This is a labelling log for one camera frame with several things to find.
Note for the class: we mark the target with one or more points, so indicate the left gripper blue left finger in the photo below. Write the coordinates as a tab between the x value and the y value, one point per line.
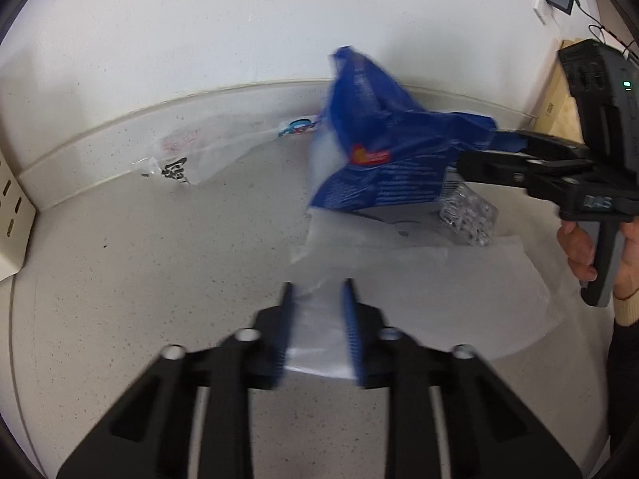
284	322

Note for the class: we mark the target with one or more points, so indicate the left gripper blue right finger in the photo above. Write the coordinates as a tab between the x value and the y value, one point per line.
350	308

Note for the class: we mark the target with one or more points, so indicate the clear plastic blister tray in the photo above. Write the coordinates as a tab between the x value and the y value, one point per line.
468	214

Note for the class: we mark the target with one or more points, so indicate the large clear plastic sheet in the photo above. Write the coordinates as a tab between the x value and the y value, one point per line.
428	283

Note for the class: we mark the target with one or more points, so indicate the blue snack bag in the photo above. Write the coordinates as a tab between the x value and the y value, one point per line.
374	145

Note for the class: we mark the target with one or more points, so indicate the clear bag with red print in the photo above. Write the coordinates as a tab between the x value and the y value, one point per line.
195	153

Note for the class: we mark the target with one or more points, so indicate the person's right forearm dark sleeve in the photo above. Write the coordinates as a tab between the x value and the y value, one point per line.
622	391

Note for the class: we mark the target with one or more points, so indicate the person's right hand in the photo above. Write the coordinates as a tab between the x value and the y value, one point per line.
580	251

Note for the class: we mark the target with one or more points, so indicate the wooden rabbit cutting board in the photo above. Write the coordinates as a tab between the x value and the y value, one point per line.
556	111

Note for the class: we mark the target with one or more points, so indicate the cream utensil holder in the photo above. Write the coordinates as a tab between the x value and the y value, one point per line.
17	215

